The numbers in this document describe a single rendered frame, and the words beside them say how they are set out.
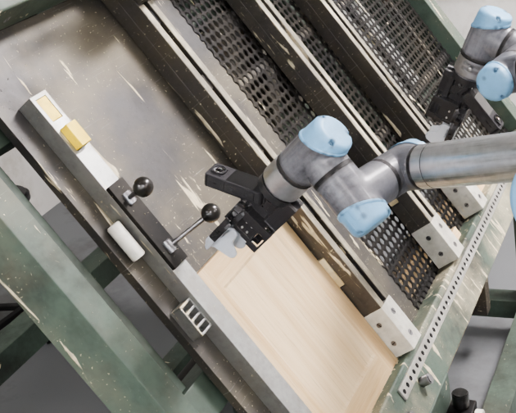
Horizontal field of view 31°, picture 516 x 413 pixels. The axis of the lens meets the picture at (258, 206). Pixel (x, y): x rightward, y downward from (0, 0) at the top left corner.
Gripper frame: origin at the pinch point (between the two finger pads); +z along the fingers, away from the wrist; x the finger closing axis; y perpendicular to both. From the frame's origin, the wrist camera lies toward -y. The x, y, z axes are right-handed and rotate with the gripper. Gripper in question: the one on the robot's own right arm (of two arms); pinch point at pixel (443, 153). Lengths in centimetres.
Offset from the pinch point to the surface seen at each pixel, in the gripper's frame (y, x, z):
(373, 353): -5.7, 28.1, 39.3
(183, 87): 58, 22, 1
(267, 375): 10, 63, 28
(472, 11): 32, -275, 58
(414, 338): -12.2, 19.4, 36.8
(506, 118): -8, -122, 38
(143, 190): 42, 69, -3
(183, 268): 33, 61, 15
